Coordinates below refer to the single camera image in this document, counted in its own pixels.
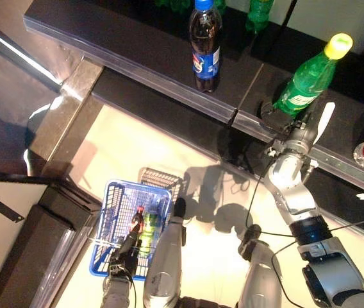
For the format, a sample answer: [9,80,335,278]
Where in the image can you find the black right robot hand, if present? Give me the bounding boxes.
[258,99,315,136]

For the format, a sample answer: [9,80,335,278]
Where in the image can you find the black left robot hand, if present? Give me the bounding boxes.
[108,235,143,277]

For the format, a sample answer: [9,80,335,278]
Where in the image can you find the cola bottle red label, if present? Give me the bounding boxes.
[131,206,145,237]

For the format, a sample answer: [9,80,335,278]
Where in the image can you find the green soda bottle yellow cap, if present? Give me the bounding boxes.
[272,33,354,116]

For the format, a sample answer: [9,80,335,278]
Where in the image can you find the blue plastic shopping basket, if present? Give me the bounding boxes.
[88,178,174,278]

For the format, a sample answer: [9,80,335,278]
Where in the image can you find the small green drink bottle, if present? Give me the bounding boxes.
[138,211,160,256]

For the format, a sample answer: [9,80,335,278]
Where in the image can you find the black display cabinet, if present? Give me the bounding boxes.
[0,169,104,308]

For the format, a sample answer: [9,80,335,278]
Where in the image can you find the robot black waist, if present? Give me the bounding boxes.
[177,295,240,308]

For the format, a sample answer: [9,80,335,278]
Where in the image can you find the cola bottle blue cap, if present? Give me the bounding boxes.
[188,0,224,94]

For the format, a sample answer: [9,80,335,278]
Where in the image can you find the black zip tie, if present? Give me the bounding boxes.
[327,220,364,232]

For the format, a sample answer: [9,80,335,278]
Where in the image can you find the silver right robot leg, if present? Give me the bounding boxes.
[238,224,282,308]

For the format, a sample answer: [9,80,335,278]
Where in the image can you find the metal crossbeam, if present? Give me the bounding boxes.
[39,57,108,176]

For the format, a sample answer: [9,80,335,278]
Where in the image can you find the silver metal pole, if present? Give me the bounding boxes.
[0,17,64,94]

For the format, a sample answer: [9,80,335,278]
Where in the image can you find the clear plastic shelf rail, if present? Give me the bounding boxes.
[23,14,238,126]
[233,110,364,190]

